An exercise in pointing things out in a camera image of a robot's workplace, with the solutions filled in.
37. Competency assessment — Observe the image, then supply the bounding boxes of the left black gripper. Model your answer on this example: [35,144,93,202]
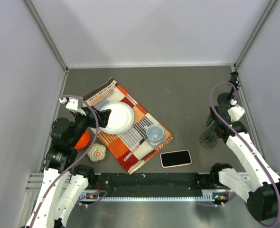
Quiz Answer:
[69,105,111,146]

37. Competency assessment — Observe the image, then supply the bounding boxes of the grey phone stand wooden base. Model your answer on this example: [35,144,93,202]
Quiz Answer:
[199,127,218,149]

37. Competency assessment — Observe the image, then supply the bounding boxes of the pink case smartphone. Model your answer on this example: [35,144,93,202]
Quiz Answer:
[160,150,192,168]

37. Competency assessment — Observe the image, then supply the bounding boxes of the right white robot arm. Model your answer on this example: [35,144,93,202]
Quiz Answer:
[200,104,280,222]

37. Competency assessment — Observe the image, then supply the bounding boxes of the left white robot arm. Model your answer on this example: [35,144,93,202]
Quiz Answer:
[25,107,111,228]

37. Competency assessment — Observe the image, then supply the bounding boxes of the black round base clamp stand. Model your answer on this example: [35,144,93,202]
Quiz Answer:
[217,71,240,105]

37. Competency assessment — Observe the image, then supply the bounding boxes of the orange bowl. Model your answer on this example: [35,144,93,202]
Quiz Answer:
[75,131,90,150]

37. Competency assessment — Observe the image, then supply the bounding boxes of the crocheted pastel coaster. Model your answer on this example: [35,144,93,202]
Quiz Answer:
[87,143,106,162]

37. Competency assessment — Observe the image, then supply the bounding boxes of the orange patterned cloth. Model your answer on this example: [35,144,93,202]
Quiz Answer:
[83,78,173,174]

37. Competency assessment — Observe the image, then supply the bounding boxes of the light blue mug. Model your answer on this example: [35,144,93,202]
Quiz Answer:
[144,124,164,146]

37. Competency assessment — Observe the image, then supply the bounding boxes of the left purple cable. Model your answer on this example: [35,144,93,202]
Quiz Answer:
[27,95,99,228]

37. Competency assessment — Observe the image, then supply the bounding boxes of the purple cable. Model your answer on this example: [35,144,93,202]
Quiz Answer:
[27,95,99,228]
[210,81,280,226]

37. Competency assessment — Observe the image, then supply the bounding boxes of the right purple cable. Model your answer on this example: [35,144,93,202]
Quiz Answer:
[210,81,280,226]

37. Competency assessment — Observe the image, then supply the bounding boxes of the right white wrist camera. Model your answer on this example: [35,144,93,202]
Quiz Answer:
[227,99,245,122]

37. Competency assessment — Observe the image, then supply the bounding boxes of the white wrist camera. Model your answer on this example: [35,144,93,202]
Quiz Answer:
[227,99,245,122]
[59,97,82,113]

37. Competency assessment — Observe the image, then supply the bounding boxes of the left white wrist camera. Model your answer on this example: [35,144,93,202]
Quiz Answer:
[59,97,82,113]

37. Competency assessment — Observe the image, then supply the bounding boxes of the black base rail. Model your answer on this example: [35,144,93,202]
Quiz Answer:
[91,173,215,198]

